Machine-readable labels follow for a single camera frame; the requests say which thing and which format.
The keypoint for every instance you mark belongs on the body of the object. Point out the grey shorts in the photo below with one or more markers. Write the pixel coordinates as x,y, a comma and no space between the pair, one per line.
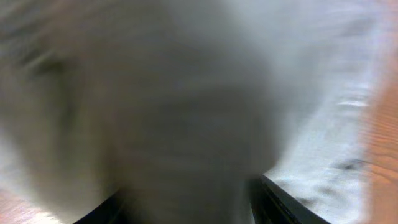
174,106

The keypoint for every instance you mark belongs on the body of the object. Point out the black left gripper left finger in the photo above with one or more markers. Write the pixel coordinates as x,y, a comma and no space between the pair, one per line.
111,211

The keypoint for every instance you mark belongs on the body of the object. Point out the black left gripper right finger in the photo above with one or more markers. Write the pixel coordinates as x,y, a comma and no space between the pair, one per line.
270,204

